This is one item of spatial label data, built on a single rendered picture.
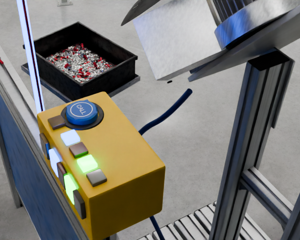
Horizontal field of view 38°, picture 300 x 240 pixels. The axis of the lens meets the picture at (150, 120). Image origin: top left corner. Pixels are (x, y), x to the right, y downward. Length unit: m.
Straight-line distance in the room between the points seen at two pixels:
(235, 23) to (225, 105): 1.54
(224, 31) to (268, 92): 0.27
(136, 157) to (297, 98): 1.99
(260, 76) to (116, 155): 0.52
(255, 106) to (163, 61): 0.27
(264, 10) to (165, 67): 0.23
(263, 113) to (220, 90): 1.34
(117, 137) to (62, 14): 2.54
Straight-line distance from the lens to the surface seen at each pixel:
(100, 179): 0.49
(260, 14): 0.75
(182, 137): 2.09
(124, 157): 0.51
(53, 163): 0.55
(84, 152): 0.52
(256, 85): 0.98
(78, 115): 0.56
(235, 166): 1.16
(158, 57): 0.87
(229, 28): 0.79
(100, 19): 2.98
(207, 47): 0.85
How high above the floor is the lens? 1.45
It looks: 42 degrees down
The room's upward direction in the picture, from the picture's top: 2 degrees clockwise
